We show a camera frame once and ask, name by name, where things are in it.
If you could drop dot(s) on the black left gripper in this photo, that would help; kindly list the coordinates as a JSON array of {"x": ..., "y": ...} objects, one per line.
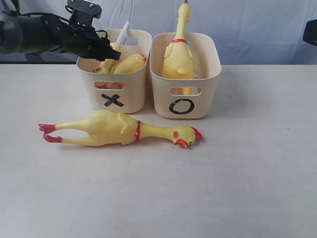
[{"x": 83, "y": 42}]

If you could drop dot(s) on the severed yellow chicken head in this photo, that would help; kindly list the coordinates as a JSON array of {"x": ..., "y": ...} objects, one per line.
[{"x": 106, "y": 65}]

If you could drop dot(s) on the headless yellow chicken body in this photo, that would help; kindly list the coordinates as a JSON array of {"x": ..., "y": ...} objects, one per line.
[{"x": 130, "y": 64}]

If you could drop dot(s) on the large yellow rubber chicken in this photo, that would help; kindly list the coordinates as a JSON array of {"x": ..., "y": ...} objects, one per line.
[{"x": 178, "y": 58}]

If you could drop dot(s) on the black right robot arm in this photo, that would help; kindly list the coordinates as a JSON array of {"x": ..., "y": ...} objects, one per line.
[{"x": 310, "y": 32}]

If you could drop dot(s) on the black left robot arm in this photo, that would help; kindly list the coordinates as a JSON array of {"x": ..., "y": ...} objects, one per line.
[{"x": 21, "y": 34}]

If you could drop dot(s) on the cream bin marked X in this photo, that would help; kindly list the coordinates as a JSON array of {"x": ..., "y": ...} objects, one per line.
[{"x": 124, "y": 93}]

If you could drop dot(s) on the yellow rubber chicken with head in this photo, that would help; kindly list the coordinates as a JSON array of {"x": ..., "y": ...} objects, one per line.
[{"x": 107, "y": 127}]

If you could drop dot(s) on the cream bin marked O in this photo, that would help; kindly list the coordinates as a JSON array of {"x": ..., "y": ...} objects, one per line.
[{"x": 185, "y": 98}]

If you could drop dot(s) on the blue backdrop curtain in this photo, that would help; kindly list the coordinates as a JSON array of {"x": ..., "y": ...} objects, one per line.
[{"x": 244, "y": 31}]

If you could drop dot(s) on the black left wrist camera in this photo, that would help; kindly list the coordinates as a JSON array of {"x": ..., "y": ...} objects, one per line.
[{"x": 83, "y": 12}]

